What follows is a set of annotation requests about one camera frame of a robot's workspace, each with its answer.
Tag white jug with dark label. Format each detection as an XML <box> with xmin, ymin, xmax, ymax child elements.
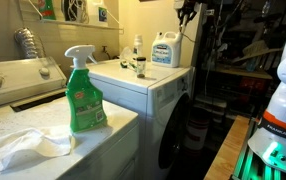
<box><xmin>87</xmin><ymin>0</ymin><xmax>109</xmax><ymax>28</ymax></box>

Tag white crumpled cloth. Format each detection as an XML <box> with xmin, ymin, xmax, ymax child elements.
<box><xmin>0</xmin><ymin>128</ymin><xmax>77</xmax><ymax>178</ymax></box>

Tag white detergent jug blue label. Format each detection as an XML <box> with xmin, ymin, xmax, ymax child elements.
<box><xmin>150</xmin><ymin>31</ymin><xmax>183</xmax><ymax>69</ymax></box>

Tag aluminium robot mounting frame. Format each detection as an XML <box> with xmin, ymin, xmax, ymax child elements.
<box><xmin>231</xmin><ymin>119</ymin><xmax>284</xmax><ymax>180</ymax></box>

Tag clear plastic measuring cup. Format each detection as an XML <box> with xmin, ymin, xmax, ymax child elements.
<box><xmin>119</xmin><ymin>46</ymin><xmax>135</xmax><ymax>64</ymax></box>

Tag coiled white cords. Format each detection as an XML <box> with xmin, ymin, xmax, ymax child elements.
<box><xmin>62</xmin><ymin>0</ymin><xmax>89</xmax><ymax>24</ymax></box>

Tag white top-load dryer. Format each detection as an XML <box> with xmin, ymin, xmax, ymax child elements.
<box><xmin>0</xmin><ymin>56</ymin><xmax>141</xmax><ymax>180</ymax></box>

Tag silver flexible vent hose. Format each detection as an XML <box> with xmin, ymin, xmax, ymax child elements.
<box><xmin>13</xmin><ymin>27</ymin><xmax>46</xmax><ymax>60</ymax></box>

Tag small glass jar dark lid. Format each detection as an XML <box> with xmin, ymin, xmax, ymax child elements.
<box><xmin>136</xmin><ymin>56</ymin><xmax>148</xmax><ymax>79</ymax></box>

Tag white wire wall shelf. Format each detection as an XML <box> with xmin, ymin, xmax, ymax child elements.
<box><xmin>17</xmin><ymin>0</ymin><xmax>125</xmax><ymax>35</ymax></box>

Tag green handled tool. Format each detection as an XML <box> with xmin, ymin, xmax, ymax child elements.
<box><xmin>119</xmin><ymin>60</ymin><xmax>138</xmax><ymax>71</ymax></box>

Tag white and red bucket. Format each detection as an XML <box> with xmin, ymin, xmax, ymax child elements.
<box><xmin>183</xmin><ymin>114</ymin><xmax>211</xmax><ymax>158</ymax></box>

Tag green spray bottle white trigger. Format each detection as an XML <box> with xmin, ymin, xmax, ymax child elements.
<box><xmin>64</xmin><ymin>44</ymin><xmax>108</xmax><ymax>134</ymax></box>

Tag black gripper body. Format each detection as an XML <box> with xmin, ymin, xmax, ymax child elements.
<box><xmin>178</xmin><ymin>0</ymin><xmax>201</xmax><ymax>17</ymax></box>

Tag wooden table top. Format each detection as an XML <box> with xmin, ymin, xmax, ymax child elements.
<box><xmin>203</xmin><ymin>115</ymin><xmax>251</xmax><ymax>180</ymax></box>

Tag tall white plastic bottle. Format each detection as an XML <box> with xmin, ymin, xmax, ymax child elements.
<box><xmin>132</xmin><ymin>34</ymin><xmax>144</xmax><ymax>58</ymax></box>

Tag stacked white storage bins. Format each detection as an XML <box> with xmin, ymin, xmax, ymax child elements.
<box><xmin>194</xmin><ymin>94</ymin><xmax>228</xmax><ymax>118</ymax></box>

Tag white front-load washing machine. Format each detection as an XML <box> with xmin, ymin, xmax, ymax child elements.
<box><xmin>86</xmin><ymin>59</ymin><xmax>196</xmax><ymax>180</ymax></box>

